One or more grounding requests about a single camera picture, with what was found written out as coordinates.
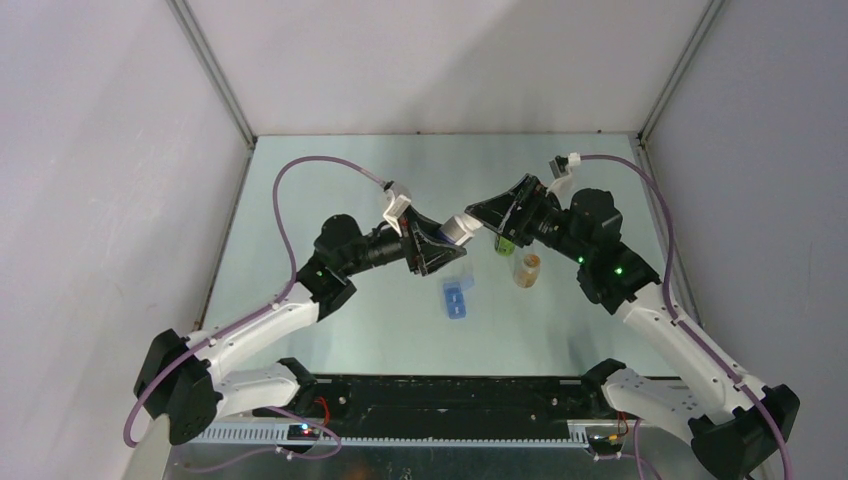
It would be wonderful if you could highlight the right aluminium frame post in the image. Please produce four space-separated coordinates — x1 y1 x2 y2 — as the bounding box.
637 0 728 145

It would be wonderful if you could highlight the left aluminium frame post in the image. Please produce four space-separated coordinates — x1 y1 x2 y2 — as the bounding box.
166 0 257 150

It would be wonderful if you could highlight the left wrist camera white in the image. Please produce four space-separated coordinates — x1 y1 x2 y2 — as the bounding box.
382 181 412 235

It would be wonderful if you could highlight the controller board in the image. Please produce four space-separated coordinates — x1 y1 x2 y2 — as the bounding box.
286 424 323 442
588 434 627 456

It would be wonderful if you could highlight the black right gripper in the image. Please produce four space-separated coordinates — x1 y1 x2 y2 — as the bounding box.
465 174 591 266

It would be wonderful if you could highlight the clear amber pill bottle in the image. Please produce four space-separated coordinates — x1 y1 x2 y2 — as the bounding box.
513 253 541 288

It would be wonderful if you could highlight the grey slotted cable duct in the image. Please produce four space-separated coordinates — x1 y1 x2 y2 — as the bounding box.
189 422 589 448

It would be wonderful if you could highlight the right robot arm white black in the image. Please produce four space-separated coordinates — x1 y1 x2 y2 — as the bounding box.
466 175 800 479

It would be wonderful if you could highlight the blue pill organizer box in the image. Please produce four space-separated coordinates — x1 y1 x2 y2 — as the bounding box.
442 273 475 320

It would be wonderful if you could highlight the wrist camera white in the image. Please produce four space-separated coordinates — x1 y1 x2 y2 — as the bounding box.
548 152 582 205
382 181 412 235

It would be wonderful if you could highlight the left controller board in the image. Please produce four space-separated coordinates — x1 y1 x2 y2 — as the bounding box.
286 424 323 442

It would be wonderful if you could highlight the aluminium frame post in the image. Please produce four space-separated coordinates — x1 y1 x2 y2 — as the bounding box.
637 0 728 145
166 0 257 150

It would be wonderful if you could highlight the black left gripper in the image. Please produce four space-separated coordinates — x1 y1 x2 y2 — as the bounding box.
340 205 465 277

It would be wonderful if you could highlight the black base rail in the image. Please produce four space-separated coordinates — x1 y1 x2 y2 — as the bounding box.
287 375 623 440

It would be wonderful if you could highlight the right controller board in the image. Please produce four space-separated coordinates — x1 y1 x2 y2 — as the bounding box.
588 434 627 456

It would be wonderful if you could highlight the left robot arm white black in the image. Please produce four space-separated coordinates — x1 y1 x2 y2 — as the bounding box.
134 207 482 445

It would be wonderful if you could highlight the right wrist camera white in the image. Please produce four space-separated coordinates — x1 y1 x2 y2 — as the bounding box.
548 152 582 205

